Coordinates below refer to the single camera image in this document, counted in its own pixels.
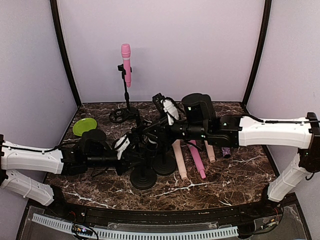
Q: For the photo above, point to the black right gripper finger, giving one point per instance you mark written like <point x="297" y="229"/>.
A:
<point x="151" y="136"/>
<point x="150" y="126"/>

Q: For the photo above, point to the white slotted cable duct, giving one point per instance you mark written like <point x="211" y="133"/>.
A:
<point x="119" y="231"/>

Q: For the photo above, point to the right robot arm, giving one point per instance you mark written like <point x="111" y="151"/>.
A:
<point x="233" y="131"/>

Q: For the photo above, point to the black stand with textured grip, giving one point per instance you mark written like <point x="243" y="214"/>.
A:
<point x="144" y="181"/>

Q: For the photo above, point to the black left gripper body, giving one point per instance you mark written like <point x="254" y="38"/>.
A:
<point x="124" y="161"/>

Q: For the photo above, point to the pink microphone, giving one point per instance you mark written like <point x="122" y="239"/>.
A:
<point x="126" y="57"/>
<point x="197" y="158"/>

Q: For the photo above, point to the purple rhinestone microphone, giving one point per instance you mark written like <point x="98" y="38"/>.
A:
<point x="226" y="152"/>

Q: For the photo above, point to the green round plate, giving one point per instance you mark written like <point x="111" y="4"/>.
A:
<point x="84" y="125"/>

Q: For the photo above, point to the black tripod mic stand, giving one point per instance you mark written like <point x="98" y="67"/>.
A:
<point x="127" y="120"/>

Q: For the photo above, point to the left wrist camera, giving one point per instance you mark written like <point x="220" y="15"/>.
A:
<point x="121" y="144"/>

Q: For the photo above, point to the black clip mic stand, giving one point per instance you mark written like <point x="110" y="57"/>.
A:
<point x="164" y="164"/>

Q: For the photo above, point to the black toy microphone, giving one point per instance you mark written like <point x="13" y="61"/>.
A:
<point x="151" y="148"/>

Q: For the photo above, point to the round-base mic stand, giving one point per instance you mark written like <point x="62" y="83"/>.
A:
<point x="128" y="113"/>

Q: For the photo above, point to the tall beige microphone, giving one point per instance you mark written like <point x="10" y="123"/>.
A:
<point x="179" y="159"/>

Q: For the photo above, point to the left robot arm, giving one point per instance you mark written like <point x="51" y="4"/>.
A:
<point x="66" y="159"/>

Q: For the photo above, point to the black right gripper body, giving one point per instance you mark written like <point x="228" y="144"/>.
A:
<point x="164" y="131"/>

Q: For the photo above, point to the black front rail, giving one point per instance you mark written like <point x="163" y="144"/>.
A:
<point x="244" y="214"/>

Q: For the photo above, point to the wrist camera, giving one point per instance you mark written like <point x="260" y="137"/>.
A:
<point x="121" y="144"/>
<point x="167" y="108"/>

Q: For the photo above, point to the beige microphone round head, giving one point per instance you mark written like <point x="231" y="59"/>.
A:
<point x="210" y="152"/>

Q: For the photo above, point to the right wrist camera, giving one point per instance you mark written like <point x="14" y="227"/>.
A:
<point x="167" y="108"/>

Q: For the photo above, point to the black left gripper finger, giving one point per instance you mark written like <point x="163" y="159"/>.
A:
<point x="139" y="168"/>
<point x="140" y="157"/>

